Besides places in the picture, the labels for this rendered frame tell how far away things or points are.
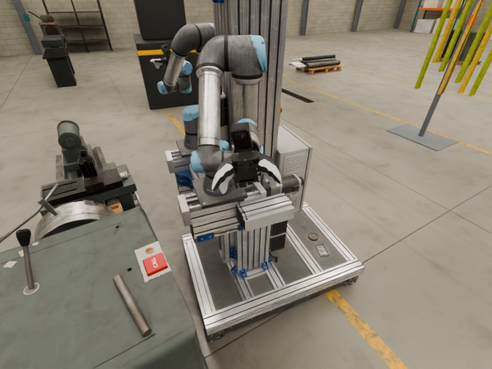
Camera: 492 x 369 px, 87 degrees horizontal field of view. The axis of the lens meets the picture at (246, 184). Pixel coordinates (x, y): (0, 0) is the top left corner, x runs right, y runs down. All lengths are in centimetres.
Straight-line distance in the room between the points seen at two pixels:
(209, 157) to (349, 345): 170
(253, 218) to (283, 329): 110
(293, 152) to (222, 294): 112
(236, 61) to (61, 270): 86
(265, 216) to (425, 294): 173
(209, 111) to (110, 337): 68
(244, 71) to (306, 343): 176
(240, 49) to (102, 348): 92
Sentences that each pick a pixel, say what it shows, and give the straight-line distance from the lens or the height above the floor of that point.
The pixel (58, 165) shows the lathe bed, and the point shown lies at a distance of 246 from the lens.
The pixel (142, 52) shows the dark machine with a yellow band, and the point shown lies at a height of 110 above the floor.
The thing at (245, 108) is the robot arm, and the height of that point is 157.
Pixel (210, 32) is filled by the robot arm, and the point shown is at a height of 177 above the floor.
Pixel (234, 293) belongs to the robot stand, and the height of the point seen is 21.
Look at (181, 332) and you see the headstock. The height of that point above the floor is 125.
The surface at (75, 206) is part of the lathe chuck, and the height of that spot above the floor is 123.
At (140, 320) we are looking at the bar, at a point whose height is 128.
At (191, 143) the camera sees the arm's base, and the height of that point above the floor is 120.
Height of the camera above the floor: 191
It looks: 36 degrees down
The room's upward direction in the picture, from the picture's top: straight up
